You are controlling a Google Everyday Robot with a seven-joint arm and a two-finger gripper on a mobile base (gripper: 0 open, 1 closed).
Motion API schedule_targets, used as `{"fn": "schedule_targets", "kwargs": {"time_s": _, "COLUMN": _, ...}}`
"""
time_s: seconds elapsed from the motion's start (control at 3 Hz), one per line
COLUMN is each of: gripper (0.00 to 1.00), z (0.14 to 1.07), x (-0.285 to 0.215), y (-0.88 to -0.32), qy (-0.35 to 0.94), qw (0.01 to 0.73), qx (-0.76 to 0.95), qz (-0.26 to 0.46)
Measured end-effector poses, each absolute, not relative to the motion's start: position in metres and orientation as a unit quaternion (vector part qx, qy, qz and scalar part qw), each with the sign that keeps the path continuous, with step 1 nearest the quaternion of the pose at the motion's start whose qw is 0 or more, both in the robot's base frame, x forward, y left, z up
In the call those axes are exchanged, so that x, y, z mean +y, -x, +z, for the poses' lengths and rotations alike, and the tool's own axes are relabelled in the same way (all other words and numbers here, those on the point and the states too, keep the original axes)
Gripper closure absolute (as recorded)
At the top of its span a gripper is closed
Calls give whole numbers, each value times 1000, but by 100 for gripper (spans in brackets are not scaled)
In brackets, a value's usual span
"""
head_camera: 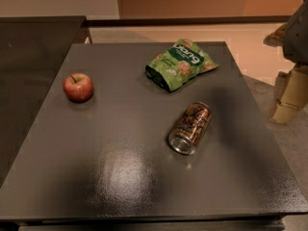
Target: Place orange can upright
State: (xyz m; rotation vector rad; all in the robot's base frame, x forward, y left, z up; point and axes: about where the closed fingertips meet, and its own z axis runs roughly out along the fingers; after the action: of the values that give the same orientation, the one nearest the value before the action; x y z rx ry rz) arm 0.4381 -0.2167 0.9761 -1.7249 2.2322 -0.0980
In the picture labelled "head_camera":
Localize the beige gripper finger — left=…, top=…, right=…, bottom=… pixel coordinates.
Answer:
left=270, top=64, right=308, bottom=124
left=263, top=24, right=287, bottom=46

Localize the orange soda can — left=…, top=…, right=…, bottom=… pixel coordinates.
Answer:
left=168, top=102, right=212, bottom=155

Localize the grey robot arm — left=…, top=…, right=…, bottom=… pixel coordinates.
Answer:
left=264, top=0, right=308, bottom=124

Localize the green snack bag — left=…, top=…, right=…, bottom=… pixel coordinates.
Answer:
left=145, top=38, right=219, bottom=92

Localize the red apple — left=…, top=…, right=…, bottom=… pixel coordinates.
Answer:
left=63, top=72, right=93, bottom=103

